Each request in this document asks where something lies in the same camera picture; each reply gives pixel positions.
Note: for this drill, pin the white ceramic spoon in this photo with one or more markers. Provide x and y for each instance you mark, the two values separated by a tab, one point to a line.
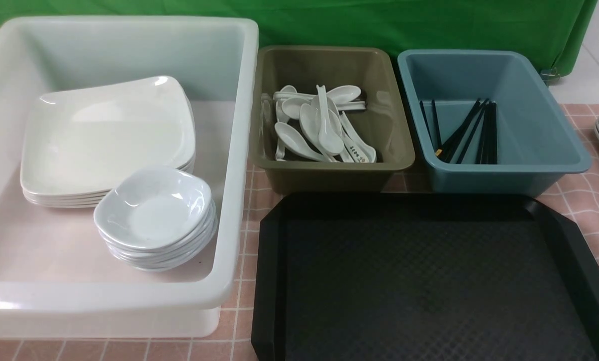
331	142

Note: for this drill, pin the small white bowl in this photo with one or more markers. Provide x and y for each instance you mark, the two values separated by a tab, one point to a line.
153	208

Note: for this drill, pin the large white square plate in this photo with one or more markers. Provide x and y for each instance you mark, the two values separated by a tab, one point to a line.
86	141

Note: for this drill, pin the black chopstick pair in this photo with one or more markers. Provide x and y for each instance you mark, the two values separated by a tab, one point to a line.
432	125

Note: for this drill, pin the pile of white spoons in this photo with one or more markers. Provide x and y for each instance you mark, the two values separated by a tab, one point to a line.
293	118

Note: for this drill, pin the olive green plastic bin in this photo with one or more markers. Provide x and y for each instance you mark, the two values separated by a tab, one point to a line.
384	125

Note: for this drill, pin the stack of small white bowls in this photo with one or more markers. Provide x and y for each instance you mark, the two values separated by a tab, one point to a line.
188	248

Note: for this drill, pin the black chopsticks in blue bin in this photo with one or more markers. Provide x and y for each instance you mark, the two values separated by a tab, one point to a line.
475	141

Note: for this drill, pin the black serving tray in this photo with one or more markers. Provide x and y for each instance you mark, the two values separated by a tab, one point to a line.
366	276

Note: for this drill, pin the blue plastic bin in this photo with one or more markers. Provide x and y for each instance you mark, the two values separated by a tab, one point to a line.
537	145

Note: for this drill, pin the stack of white square plates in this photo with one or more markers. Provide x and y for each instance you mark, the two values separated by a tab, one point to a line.
58	199

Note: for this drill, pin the large white plastic bin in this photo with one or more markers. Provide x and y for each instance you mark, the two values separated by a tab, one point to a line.
57	277

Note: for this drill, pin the pink checkered tablecloth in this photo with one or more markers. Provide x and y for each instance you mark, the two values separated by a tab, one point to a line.
574	195

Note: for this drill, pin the green cloth backdrop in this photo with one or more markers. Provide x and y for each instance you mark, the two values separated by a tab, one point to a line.
548	33

